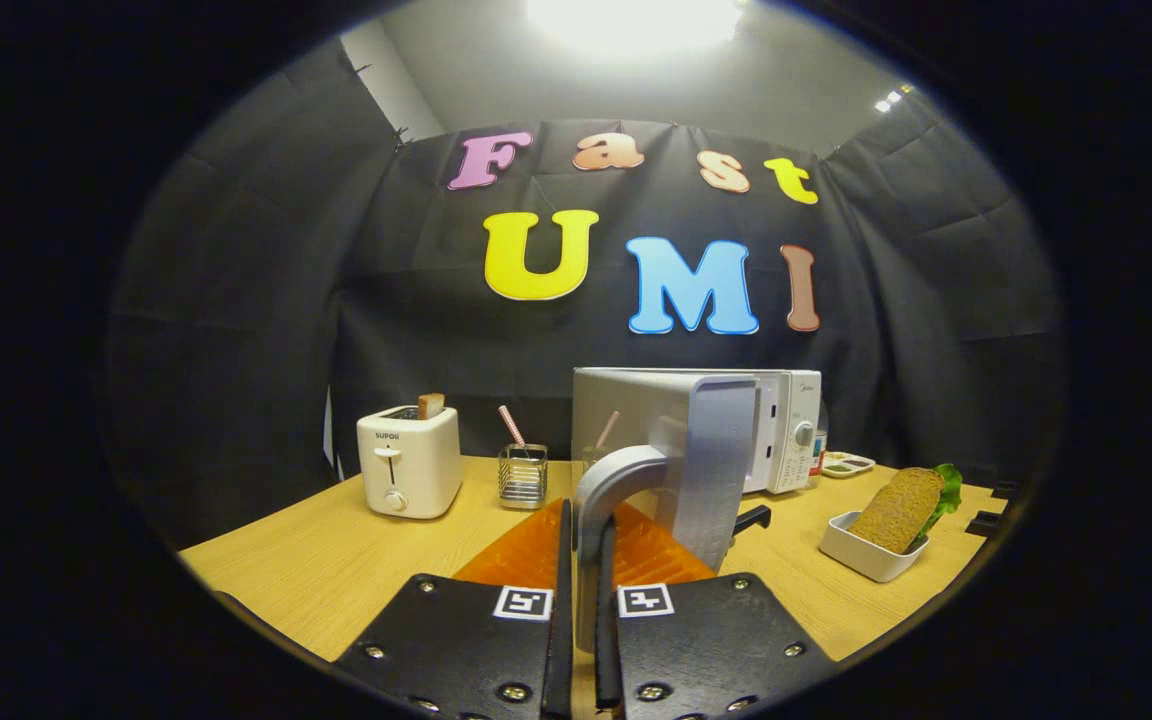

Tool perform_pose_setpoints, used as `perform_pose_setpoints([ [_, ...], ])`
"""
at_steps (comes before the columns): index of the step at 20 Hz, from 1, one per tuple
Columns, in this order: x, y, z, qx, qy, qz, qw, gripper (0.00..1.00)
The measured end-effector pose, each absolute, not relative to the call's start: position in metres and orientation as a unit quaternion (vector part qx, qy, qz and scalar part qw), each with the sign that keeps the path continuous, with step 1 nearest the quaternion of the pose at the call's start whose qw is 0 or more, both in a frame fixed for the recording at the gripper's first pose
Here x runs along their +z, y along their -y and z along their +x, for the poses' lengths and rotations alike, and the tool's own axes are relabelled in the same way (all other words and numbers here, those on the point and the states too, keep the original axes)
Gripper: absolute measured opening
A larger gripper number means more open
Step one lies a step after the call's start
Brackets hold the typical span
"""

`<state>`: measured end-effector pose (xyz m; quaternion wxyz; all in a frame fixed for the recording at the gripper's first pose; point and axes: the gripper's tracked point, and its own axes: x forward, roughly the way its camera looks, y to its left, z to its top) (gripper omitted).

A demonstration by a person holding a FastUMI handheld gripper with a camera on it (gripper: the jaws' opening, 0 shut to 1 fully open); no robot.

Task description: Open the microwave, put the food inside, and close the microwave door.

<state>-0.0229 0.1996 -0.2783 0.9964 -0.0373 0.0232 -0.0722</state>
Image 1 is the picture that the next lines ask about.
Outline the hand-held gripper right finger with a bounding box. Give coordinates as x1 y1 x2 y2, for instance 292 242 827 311
594 500 839 720

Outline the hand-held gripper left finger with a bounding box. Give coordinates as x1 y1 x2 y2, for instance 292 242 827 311
334 498 574 720

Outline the white microwave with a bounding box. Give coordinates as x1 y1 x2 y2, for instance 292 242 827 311
572 367 824 656

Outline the brown bread lettuce sandwich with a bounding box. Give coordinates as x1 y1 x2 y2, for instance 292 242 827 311
848 463 965 555

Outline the white toaster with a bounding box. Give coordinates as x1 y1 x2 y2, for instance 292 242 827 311
356 404 464 520

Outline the white rectangular dish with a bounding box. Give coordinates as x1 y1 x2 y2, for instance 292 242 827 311
818 510 932 584

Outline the plastic bottle with red label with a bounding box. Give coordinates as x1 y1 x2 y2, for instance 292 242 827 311
809 400 831 483

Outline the black backdrop cloth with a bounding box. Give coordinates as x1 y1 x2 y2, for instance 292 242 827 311
101 40 1067 551

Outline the large ceiling light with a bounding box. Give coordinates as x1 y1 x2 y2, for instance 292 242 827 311
526 0 747 53

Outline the wire mesh cup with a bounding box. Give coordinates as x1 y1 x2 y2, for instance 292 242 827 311
498 443 549 511

